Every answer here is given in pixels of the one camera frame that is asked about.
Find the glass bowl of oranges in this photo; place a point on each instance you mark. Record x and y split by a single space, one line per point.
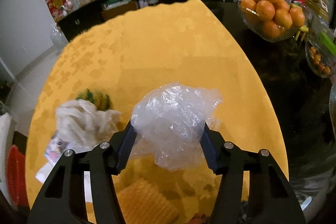
274 20

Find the clear plastic bag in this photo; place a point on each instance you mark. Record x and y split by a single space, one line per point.
169 122

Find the white paper wrapper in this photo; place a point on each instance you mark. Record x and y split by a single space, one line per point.
80 126

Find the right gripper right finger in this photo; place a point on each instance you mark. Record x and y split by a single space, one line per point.
271 198

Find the red festive wall poster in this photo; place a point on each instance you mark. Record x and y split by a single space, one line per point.
54 7

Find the yellow patterned tablecloth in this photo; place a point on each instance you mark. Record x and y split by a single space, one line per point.
135 53

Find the small bowl of kumquats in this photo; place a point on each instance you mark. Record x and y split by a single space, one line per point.
320 60

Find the clear large water bottle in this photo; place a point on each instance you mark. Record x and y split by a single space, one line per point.
58 38

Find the red plastic trash basket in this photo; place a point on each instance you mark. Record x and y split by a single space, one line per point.
15 176

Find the yellow foam fruit net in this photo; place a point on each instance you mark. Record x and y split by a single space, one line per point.
141 202

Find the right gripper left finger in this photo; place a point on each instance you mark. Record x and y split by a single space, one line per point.
62 198

